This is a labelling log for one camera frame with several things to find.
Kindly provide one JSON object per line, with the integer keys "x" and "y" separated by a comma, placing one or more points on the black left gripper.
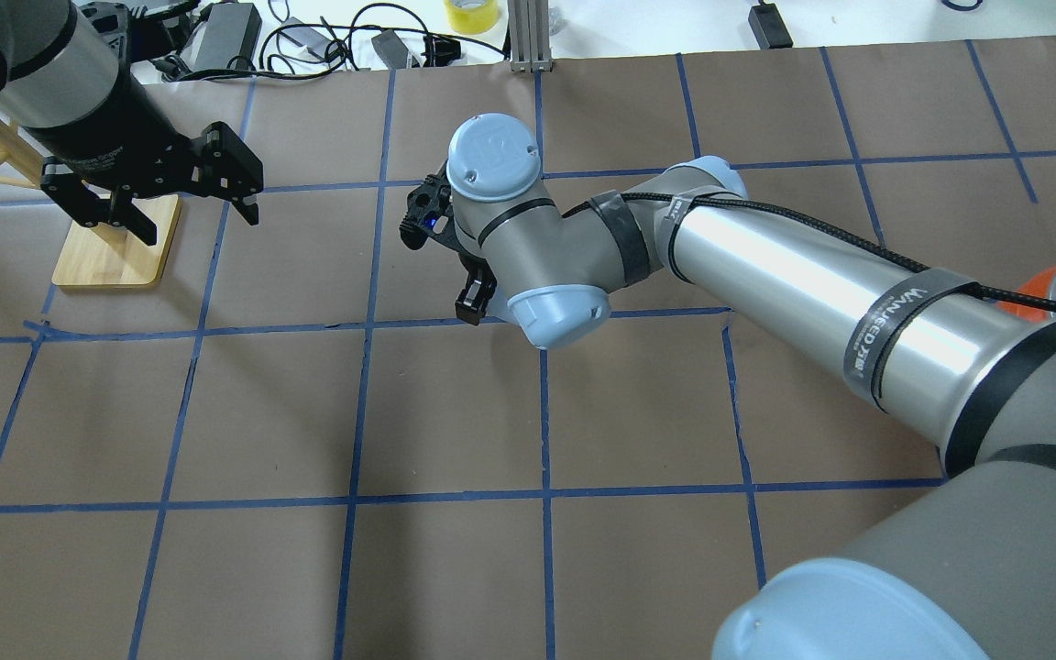
{"x": 114, "y": 122}

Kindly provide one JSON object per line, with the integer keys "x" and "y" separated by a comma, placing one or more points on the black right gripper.
{"x": 475, "y": 291}

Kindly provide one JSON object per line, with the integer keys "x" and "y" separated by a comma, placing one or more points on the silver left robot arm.
{"x": 71, "y": 89}

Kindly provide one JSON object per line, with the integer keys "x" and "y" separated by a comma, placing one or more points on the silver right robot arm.
{"x": 966, "y": 572}

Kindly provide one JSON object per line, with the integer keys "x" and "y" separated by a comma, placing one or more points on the wooden cup rack stand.
{"x": 100, "y": 258}

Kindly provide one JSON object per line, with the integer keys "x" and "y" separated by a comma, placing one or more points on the orange cup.
{"x": 1038, "y": 286}

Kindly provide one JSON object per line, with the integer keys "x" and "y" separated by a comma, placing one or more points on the black power adapter brick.
{"x": 230, "y": 34}

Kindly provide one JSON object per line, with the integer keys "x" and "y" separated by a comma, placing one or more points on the yellow tape roll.
{"x": 472, "y": 17}

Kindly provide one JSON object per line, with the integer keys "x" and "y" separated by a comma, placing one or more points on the small black adapter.
{"x": 768, "y": 27}

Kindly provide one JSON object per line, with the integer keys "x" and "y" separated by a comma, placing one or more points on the aluminium frame post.
{"x": 529, "y": 35}

